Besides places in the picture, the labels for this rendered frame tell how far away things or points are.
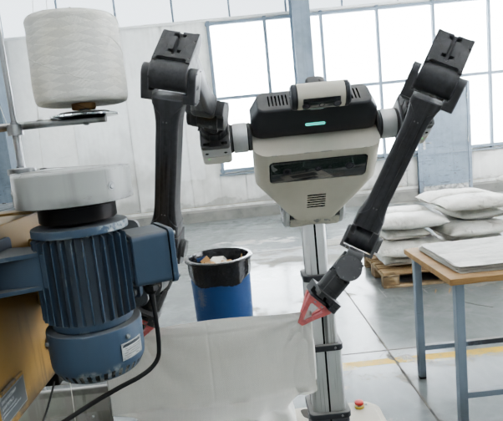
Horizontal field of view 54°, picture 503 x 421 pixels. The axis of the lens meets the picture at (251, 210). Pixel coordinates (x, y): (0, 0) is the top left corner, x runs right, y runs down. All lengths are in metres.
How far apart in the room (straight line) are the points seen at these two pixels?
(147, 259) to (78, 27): 0.40
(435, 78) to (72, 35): 0.67
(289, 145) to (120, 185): 0.79
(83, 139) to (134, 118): 0.99
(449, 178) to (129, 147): 5.93
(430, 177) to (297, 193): 8.25
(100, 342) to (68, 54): 0.47
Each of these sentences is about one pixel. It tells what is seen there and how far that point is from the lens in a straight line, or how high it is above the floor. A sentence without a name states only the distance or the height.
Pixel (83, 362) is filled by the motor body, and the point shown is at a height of 1.13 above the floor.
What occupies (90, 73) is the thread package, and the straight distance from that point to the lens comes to 0.91.
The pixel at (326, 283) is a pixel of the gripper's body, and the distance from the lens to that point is 1.16.
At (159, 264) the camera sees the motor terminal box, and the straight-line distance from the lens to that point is 0.83.
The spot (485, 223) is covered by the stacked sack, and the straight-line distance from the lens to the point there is 4.84.
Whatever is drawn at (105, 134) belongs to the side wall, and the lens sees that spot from 9.42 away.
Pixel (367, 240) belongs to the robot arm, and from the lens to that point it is 1.16.
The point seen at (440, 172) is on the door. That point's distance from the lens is 9.82.
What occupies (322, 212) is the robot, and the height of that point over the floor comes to 1.17.
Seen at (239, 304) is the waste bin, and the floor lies 0.33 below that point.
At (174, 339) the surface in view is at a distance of 1.20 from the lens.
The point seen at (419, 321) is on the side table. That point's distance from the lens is 2.96.
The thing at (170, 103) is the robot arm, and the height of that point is 1.52.
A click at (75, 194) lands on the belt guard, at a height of 1.38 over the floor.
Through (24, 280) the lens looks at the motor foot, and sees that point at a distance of 0.83.
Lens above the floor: 1.44
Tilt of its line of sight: 8 degrees down
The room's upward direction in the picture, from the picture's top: 6 degrees counter-clockwise
